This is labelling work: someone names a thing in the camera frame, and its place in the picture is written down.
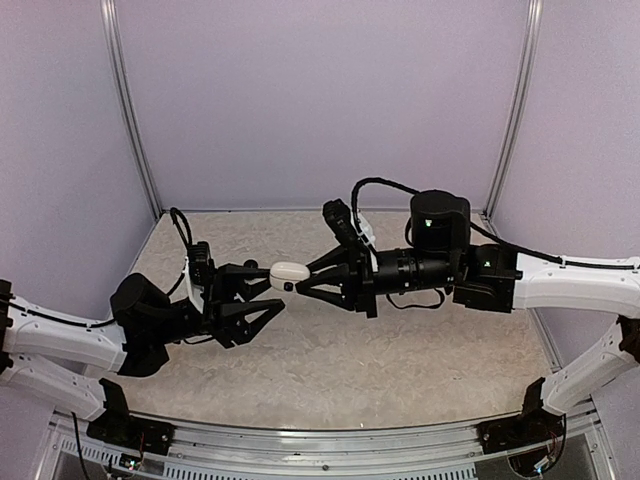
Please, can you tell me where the white earbud charging case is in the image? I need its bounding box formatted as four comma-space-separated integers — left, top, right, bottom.
269, 261, 311, 292

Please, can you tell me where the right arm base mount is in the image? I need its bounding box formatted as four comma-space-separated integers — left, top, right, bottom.
476, 415, 564, 454

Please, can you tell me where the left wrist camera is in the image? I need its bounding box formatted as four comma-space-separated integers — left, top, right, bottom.
183, 241, 215, 314

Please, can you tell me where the front aluminium rail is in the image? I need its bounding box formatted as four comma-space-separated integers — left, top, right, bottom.
47, 394, 606, 480

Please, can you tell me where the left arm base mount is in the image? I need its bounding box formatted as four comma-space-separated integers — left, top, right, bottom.
87, 411, 175, 456

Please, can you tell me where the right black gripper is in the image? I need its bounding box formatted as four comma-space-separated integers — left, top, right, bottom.
297, 240, 458, 317

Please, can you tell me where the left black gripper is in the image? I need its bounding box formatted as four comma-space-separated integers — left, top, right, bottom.
151, 263, 284, 349

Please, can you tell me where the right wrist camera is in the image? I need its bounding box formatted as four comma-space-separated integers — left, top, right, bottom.
322, 199, 375, 253

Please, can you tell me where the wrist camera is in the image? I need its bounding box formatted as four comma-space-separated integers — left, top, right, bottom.
183, 241, 215, 314
322, 199, 375, 253

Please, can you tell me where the right aluminium frame post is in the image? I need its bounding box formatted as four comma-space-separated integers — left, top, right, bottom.
483, 0, 544, 223

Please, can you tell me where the right camera cable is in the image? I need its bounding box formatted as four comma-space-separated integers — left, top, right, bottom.
350, 176, 640, 266

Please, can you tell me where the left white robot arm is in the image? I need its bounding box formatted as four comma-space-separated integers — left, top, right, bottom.
1, 263, 285, 445

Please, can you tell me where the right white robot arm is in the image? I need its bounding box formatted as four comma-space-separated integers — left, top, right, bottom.
293, 190, 639, 444

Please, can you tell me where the camera cable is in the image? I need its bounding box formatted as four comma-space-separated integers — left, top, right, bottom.
167, 207, 196, 296
350, 176, 640, 266

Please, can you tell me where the left camera cable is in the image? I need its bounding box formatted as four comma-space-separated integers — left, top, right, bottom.
167, 207, 196, 296

